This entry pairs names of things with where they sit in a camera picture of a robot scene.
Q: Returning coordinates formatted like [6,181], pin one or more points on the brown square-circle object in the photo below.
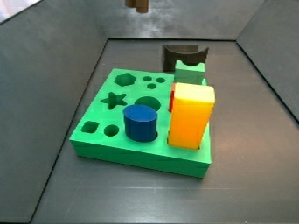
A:
[140,5]

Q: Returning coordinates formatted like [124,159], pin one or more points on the dark curved fixture stand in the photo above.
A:
[187,53]

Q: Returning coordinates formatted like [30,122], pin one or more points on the blue cylinder block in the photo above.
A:
[140,120]

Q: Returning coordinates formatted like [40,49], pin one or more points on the red block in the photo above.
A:
[171,102]

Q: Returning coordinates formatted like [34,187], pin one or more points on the yellow rectangular block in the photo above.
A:
[192,105]

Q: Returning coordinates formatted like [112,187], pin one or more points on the green shape-sorter base block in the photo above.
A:
[99,137]

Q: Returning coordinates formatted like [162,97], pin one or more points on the green notched block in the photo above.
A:
[190,74]

